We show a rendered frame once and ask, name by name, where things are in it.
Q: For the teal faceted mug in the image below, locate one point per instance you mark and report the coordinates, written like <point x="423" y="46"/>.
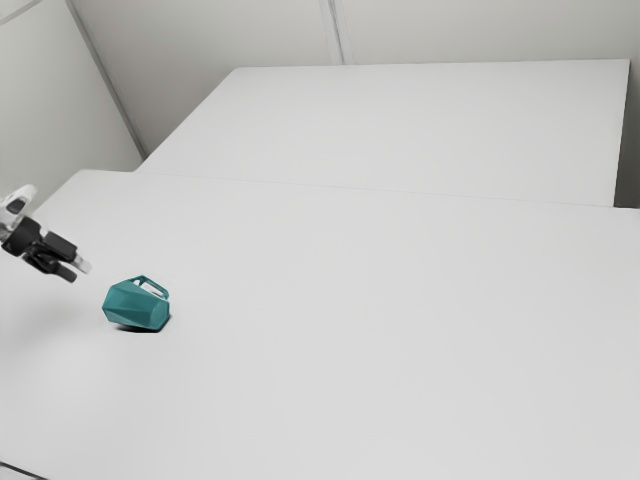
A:
<point x="134" y="305"/>

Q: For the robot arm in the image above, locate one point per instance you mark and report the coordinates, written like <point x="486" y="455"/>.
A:
<point x="12" y="209"/>

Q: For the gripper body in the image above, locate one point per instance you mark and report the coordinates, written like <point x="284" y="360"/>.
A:
<point x="24" y="239"/>

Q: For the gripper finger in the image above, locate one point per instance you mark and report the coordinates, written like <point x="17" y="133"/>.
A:
<point x="50" y="266"/>
<point x="64" y="247"/>

